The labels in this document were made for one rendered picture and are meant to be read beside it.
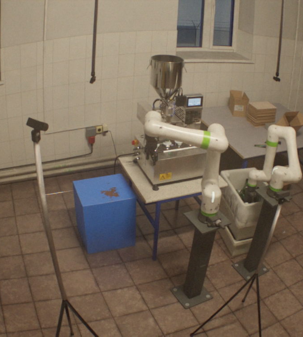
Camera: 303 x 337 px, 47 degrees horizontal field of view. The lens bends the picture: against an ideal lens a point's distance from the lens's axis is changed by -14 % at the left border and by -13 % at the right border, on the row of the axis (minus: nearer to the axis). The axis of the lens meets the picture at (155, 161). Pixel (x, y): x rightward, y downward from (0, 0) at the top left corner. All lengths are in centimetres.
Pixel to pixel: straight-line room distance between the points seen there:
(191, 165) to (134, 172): 53
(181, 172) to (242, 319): 150
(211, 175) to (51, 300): 178
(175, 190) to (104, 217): 68
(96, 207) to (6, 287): 126
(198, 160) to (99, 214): 99
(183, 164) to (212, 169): 68
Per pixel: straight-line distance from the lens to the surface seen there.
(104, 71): 455
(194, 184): 347
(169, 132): 240
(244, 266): 378
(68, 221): 421
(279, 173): 306
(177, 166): 335
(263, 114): 479
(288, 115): 461
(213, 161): 270
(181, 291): 345
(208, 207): 268
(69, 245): 390
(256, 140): 444
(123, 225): 367
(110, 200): 347
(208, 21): 539
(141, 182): 345
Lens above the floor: 263
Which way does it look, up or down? 30 degrees down
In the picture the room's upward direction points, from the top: 3 degrees clockwise
